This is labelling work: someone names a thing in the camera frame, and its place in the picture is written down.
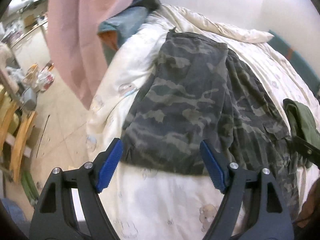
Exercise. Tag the olive green garment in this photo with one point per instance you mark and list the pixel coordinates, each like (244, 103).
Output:
(301, 120)

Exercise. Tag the white cartoon print duvet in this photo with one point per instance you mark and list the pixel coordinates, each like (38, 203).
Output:
(145, 203)

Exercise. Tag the teal and orange blanket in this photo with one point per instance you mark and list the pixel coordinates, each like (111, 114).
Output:
(114, 32)

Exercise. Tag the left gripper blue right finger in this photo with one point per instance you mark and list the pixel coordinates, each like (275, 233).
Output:
(253, 206)

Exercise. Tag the wooden chair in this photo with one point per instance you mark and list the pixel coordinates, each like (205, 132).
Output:
(16, 128)

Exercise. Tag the camouflage cargo pants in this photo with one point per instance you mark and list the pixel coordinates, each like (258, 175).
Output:
(200, 90)

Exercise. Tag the cream pillow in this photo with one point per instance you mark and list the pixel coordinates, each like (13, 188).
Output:
(184, 15)

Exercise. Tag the pink hanging curtain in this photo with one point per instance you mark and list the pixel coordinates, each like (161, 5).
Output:
(74, 45)

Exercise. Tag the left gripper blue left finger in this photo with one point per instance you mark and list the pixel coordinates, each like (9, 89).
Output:
(54, 216)

